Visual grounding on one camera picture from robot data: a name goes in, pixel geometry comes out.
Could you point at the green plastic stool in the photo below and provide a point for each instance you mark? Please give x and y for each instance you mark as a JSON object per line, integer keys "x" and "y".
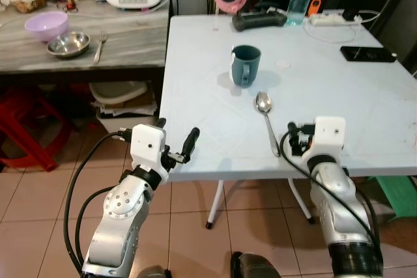
{"x": 399, "y": 194}

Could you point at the steel spoon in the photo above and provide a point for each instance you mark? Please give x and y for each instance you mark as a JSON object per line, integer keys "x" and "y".
{"x": 263, "y": 103}

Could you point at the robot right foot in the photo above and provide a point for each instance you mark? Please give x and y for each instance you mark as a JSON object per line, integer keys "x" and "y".
{"x": 255, "y": 266}

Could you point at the grey stone counter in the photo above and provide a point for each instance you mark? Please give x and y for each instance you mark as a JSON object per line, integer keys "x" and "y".
{"x": 124, "y": 43}

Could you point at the white power strip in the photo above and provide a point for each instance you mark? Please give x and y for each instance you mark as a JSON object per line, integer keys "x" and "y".
{"x": 333, "y": 19}

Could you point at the steel fork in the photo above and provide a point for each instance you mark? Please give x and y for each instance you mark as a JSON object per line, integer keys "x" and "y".
{"x": 100, "y": 47}

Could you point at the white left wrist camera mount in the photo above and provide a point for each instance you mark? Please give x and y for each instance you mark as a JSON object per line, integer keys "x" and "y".
{"x": 147, "y": 148}

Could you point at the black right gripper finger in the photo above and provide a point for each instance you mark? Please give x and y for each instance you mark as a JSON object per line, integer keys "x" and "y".
{"x": 292, "y": 129}

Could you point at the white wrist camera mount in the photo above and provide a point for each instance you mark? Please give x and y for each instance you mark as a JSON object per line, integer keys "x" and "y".
{"x": 330, "y": 135}
{"x": 147, "y": 148}

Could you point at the orange and black tool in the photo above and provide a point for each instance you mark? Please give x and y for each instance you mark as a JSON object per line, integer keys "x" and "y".
{"x": 318, "y": 1}

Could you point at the white folding table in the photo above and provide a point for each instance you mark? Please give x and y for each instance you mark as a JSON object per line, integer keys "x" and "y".
{"x": 326, "y": 96}

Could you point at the large purple plastic bowl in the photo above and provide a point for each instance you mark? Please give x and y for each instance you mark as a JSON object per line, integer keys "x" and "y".
{"x": 47, "y": 25}

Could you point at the black handheld device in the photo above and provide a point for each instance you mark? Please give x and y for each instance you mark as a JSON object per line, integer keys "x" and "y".
{"x": 259, "y": 20}

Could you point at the white plastic bin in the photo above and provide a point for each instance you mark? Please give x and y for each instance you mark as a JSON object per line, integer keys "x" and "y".
{"x": 120, "y": 105}

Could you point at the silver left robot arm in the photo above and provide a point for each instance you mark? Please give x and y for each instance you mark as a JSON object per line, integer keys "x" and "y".
{"x": 120, "y": 213}

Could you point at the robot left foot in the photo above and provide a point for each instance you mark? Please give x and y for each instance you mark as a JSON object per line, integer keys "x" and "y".
{"x": 151, "y": 272}

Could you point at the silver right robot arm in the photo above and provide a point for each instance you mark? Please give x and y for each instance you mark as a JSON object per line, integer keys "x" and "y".
{"x": 339, "y": 206}

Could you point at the red plastic stool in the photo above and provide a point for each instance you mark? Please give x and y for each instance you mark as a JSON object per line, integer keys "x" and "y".
{"x": 32, "y": 122}

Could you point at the dark blue mug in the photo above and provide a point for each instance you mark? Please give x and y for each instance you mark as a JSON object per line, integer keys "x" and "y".
{"x": 246, "y": 63}

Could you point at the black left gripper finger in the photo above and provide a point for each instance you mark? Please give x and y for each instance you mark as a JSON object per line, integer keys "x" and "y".
{"x": 160, "y": 123}
{"x": 191, "y": 142}

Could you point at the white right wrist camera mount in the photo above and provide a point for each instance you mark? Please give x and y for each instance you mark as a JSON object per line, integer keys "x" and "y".
{"x": 330, "y": 135}

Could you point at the black smartphone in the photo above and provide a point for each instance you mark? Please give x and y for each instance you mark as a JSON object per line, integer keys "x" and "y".
{"x": 367, "y": 54}

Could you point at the steel bowl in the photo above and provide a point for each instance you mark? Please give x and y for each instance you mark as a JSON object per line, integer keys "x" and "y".
{"x": 68, "y": 45}

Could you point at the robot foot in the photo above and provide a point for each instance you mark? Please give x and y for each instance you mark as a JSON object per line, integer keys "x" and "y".
{"x": 151, "y": 272}
{"x": 255, "y": 266}

